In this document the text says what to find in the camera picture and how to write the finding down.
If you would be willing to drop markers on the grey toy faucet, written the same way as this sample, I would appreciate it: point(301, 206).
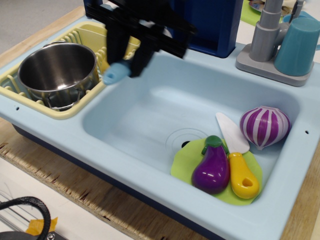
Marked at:
point(259, 57)

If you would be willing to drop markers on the white spoon blue handle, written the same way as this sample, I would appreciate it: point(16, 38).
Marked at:
point(119, 70)

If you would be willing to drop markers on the white knife yellow handle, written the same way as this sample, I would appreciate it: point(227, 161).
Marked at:
point(243, 182)

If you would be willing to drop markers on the stainless steel pot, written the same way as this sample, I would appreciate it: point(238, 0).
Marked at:
point(59, 74)

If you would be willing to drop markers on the yellow dish rack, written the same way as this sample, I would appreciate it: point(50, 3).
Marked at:
point(88, 33)

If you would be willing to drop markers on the green plastic plate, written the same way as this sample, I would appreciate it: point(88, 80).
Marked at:
point(188, 158)

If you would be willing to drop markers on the purple toy eggplant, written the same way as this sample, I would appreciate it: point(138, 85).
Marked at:
point(212, 174)

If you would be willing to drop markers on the teal plastic cup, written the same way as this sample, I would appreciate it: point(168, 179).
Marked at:
point(296, 54)

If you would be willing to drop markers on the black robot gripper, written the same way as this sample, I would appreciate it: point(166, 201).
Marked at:
point(154, 22)

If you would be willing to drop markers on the light blue toy sink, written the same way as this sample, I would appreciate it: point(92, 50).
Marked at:
point(131, 131)

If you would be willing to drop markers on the yellow tape piece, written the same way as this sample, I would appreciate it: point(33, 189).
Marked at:
point(36, 226)

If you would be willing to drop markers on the dark blue plastic box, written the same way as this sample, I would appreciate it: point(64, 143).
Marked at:
point(216, 23)

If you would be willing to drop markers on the purple striped toy onion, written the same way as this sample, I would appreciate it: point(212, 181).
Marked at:
point(264, 126)

